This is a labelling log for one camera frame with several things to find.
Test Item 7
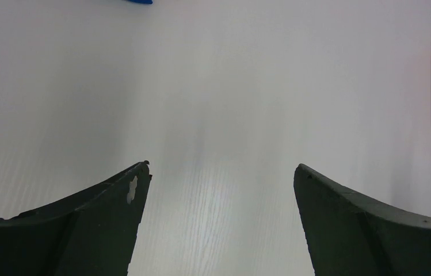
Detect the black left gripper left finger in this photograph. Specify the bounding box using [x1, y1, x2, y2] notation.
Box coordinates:
[0, 160, 152, 275]

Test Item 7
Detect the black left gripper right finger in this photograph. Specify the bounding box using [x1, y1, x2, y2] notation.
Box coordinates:
[293, 164, 431, 275]

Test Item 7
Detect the folded blue t-shirt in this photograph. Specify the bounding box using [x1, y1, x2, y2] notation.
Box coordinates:
[127, 0, 153, 5]

